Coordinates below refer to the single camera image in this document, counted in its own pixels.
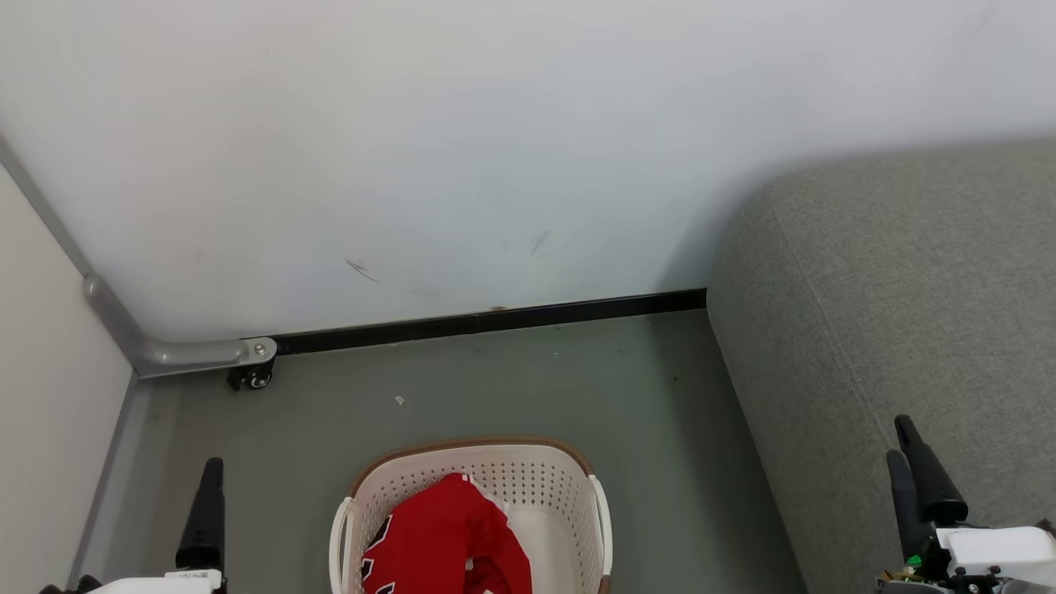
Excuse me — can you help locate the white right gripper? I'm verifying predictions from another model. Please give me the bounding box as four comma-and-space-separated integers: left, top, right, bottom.
876, 415, 1056, 594

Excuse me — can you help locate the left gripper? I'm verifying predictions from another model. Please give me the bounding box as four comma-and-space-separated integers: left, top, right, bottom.
37, 458, 228, 594

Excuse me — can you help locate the red jersey with black numbers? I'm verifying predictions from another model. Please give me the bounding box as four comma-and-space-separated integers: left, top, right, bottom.
361, 473, 534, 594

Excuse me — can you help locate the grey fabric sofa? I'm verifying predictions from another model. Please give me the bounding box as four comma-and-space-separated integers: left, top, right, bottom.
706, 136, 1056, 594

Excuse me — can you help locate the black caster wheel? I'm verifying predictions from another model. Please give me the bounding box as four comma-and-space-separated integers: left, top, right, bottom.
228, 363, 275, 392

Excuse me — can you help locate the cream laundry basket brown rim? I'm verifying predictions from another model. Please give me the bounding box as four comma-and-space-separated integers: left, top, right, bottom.
329, 436, 613, 594

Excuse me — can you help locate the black baseboard strip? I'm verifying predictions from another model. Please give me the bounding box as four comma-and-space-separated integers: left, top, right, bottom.
272, 288, 708, 356

